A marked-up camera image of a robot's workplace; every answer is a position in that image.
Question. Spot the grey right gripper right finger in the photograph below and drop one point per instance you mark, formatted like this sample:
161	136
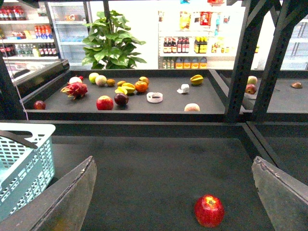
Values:
284	198

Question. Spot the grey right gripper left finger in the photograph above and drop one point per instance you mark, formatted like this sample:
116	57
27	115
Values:
61	207

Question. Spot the light blue plastic basket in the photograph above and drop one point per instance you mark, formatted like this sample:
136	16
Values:
24	172

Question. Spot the red apple on table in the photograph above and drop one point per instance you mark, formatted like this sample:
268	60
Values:
209	211

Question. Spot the small red apple left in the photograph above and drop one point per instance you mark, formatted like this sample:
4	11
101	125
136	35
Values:
39	105

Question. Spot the red apple on shelf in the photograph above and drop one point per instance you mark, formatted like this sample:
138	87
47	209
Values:
104	103

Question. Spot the red green apple right shelf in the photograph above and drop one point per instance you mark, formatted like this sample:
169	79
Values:
250	89

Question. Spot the pink dragon fruit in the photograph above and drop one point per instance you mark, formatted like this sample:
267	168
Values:
75	90

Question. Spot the dark purple plum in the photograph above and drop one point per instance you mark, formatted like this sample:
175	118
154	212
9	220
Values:
121	99

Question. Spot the beige peach front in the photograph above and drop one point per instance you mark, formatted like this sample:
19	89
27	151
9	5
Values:
191	107

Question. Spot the pale round melon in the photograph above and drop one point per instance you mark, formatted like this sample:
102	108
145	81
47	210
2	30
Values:
100	80

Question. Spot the brown kiwi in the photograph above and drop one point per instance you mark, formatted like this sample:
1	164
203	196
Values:
110	82

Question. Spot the green apple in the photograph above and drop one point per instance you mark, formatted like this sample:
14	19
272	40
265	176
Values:
92	77

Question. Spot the yellow starfruit centre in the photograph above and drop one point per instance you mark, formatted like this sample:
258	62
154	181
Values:
126	88

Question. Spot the yellow starfruit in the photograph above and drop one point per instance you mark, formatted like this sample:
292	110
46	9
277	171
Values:
126	88
197	80

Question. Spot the white tape roll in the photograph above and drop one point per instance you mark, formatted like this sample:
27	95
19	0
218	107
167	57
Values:
154	97

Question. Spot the orange tangerine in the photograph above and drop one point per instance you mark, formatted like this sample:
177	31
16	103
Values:
141	86

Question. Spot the yellow starfruit right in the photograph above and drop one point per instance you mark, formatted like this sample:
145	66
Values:
197	80

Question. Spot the white crumpled tape piece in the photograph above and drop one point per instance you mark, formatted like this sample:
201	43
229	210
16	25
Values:
183	89

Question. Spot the green potted plant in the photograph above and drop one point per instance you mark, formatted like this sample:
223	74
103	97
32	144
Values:
110	44

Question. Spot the black metal shelf frame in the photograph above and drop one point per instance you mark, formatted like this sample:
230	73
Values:
266	31

